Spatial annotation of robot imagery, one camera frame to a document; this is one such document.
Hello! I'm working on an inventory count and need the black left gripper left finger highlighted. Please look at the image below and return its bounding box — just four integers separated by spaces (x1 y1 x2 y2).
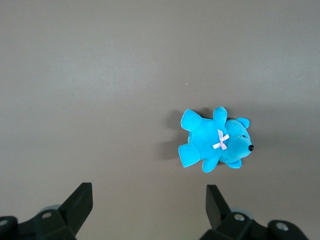
0 182 94 240

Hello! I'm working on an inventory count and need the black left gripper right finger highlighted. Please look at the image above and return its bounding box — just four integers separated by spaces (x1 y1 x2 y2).
199 184 308 240

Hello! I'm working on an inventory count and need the blue plush teddy bear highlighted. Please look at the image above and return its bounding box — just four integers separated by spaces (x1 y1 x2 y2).
177 106 255 174

